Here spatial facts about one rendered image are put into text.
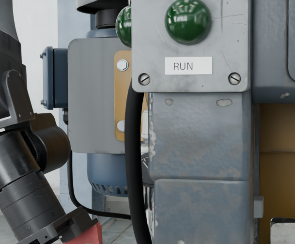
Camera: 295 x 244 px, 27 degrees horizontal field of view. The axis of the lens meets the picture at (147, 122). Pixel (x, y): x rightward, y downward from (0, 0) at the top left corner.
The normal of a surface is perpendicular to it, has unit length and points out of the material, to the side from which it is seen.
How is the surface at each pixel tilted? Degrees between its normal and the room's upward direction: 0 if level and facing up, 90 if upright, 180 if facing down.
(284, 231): 90
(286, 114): 90
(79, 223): 60
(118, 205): 90
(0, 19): 64
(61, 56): 90
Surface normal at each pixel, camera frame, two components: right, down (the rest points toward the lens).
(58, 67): 0.24, 0.05
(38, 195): 0.48, -0.33
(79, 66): -0.21, 0.05
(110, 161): -0.49, 0.07
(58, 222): 0.84, -0.50
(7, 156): 0.31, -0.24
